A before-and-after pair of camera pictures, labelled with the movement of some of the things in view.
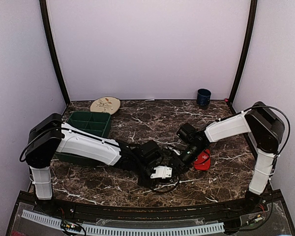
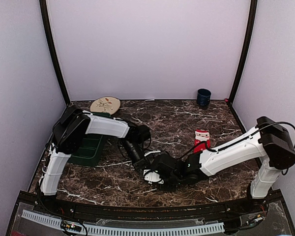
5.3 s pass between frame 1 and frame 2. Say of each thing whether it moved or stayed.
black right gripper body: moved
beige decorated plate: stayed
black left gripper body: moved
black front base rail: stayed
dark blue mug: stayed
